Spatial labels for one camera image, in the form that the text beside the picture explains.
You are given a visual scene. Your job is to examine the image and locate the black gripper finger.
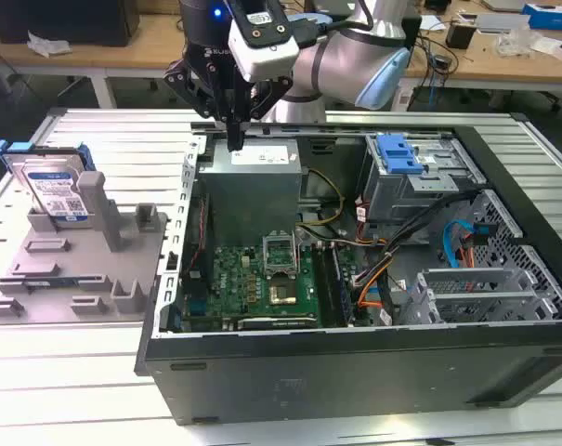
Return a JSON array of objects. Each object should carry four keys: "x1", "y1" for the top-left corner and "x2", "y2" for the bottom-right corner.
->
[
  {"x1": 163, "y1": 59, "x2": 238, "y2": 151},
  {"x1": 235, "y1": 76, "x2": 294, "y2": 151}
]

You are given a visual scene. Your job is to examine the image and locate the hard disk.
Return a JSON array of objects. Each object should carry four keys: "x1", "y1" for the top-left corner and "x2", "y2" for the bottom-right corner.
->
[{"x1": 0, "y1": 140, "x2": 96, "y2": 230}]

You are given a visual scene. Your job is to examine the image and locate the blue data wire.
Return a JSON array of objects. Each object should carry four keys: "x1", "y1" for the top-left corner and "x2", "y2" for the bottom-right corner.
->
[{"x1": 439, "y1": 221, "x2": 495, "y2": 269}]

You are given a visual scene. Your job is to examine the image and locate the orange power wire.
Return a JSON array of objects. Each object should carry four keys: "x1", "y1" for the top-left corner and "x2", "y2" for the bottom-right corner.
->
[{"x1": 458, "y1": 235, "x2": 478, "y2": 269}]

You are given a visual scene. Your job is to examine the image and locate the wooden desk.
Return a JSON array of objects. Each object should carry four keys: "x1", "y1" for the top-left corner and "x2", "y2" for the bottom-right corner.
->
[{"x1": 0, "y1": 0, "x2": 562, "y2": 111}]

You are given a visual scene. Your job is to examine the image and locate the grey power supply unit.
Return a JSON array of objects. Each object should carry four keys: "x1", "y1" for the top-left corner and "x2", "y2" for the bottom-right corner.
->
[{"x1": 197, "y1": 138, "x2": 305, "y2": 234}]

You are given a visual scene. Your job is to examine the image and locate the large black box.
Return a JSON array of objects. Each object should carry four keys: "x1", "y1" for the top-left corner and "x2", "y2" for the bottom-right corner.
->
[{"x1": 0, "y1": 0, "x2": 140, "y2": 48}]

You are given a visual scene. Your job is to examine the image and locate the blue plastic drive latch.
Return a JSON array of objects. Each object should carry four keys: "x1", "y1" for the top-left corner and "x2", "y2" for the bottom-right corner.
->
[{"x1": 375, "y1": 133, "x2": 425, "y2": 177}]

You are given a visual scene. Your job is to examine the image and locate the crumpled white plastic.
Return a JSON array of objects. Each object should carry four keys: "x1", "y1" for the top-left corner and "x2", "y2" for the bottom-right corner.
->
[{"x1": 26, "y1": 30, "x2": 72, "y2": 59}]

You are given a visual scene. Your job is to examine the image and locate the metal socket cover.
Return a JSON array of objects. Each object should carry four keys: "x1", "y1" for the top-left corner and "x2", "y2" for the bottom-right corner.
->
[{"x1": 260, "y1": 230, "x2": 303, "y2": 279}]

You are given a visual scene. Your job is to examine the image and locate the grey metal drive cage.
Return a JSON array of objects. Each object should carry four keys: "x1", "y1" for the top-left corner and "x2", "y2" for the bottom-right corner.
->
[{"x1": 361, "y1": 134, "x2": 489, "y2": 225}]

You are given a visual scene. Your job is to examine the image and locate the green motherboard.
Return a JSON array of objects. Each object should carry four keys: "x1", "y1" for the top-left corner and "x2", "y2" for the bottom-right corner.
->
[{"x1": 182, "y1": 243, "x2": 370, "y2": 332}]

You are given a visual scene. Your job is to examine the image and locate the small black box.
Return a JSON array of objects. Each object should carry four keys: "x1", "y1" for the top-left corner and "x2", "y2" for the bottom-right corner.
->
[{"x1": 446, "y1": 21, "x2": 473, "y2": 50}]

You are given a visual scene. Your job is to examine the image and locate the CPU socket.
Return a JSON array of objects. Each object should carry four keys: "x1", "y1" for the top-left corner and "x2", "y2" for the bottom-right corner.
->
[{"x1": 267, "y1": 274, "x2": 297, "y2": 308}]

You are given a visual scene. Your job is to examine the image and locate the installed RAM stick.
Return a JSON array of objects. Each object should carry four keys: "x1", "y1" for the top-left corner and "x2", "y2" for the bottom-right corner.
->
[{"x1": 330, "y1": 245, "x2": 357, "y2": 322}]

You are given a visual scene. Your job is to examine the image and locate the grey parts rack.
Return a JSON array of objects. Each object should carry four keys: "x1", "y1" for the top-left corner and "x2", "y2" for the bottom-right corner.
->
[{"x1": 0, "y1": 170, "x2": 170, "y2": 326}]

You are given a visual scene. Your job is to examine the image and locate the black graphics card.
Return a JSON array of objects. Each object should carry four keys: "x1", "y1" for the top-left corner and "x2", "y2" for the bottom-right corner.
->
[{"x1": 236, "y1": 315, "x2": 319, "y2": 332}]

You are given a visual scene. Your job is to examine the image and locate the spare RAM stick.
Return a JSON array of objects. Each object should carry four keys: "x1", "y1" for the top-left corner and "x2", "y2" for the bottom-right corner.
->
[{"x1": 23, "y1": 277, "x2": 85, "y2": 288}]

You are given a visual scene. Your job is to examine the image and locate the clear plastic bags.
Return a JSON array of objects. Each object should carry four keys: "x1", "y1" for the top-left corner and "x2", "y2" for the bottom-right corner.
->
[{"x1": 496, "y1": 27, "x2": 562, "y2": 65}]

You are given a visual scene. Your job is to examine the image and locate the black open PC case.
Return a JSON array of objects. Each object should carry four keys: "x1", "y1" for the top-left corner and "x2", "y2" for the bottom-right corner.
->
[{"x1": 135, "y1": 121, "x2": 562, "y2": 426}]

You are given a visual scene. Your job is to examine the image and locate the blue cardboard box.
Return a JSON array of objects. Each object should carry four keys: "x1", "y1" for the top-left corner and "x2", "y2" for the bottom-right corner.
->
[{"x1": 521, "y1": 2, "x2": 562, "y2": 32}]

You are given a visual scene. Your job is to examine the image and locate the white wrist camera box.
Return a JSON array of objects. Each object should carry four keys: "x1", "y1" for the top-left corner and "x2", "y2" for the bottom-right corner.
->
[{"x1": 228, "y1": 0, "x2": 301, "y2": 84}]

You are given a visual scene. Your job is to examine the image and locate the black camera cable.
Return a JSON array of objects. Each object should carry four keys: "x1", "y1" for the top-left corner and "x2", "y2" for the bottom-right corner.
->
[{"x1": 287, "y1": 12, "x2": 356, "y2": 47}]

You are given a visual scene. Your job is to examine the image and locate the yellow power wires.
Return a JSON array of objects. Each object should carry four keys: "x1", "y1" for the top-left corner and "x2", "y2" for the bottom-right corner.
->
[{"x1": 296, "y1": 169, "x2": 346, "y2": 230}]

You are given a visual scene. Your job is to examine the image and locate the red black fan wire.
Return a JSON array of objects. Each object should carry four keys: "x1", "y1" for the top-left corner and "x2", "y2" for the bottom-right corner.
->
[{"x1": 187, "y1": 194, "x2": 213, "y2": 276}]

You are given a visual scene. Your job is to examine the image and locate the black cable bundle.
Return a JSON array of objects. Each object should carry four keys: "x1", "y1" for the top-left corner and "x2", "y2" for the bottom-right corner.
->
[{"x1": 352, "y1": 190, "x2": 477, "y2": 287}]

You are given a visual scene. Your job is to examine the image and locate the orange data cable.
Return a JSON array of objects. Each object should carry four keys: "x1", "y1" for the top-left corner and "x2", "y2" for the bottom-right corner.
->
[{"x1": 357, "y1": 278, "x2": 385, "y2": 310}]

